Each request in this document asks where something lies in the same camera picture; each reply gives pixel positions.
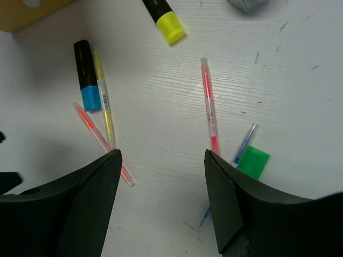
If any yellow highlighter marker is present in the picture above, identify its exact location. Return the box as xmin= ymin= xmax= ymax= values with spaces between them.
xmin=142 ymin=0 xmax=186 ymax=45

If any clear paperclip jar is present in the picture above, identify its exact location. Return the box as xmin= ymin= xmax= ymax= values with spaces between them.
xmin=228 ymin=0 xmax=268 ymax=12

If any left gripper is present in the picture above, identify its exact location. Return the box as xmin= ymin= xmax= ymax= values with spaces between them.
xmin=0 ymin=131 xmax=24 ymax=195

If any pink thin pen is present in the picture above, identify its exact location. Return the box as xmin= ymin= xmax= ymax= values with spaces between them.
xmin=200 ymin=57 xmax=220 ymax=155

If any blue highlighter marker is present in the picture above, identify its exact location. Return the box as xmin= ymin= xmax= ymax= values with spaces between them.
xmin=73 ymin=40 xmax=102 ymax=112

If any green highlighter marker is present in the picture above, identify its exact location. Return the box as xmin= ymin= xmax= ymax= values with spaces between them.
xmin=237 ymin=146 xmax=270 ymax=180

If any orange thin pen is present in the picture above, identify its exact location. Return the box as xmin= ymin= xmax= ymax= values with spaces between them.
xmin=72 ymin=102 xmax=135 ymax=187

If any blue thin pen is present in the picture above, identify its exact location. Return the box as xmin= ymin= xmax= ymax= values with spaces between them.
xmin=198 ymin=123 xmax=259 ymax=232

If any yellow thin pen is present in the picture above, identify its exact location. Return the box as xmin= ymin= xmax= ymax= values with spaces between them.
xmin=93 ymin=50 xmax=115 ymax=149

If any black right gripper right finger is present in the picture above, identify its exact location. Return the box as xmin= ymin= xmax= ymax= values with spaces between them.
xmin=204 ymin=150 xmax=342 ymax=256

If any yellow bottom drawer box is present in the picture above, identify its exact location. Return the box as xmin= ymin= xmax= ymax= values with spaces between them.
xmin=1 ymin=1 xmax=73 ymax=33

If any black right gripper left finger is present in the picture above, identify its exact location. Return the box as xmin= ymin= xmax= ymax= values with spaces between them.
xmin=1 ymin=149 xmax=122 ymax=256

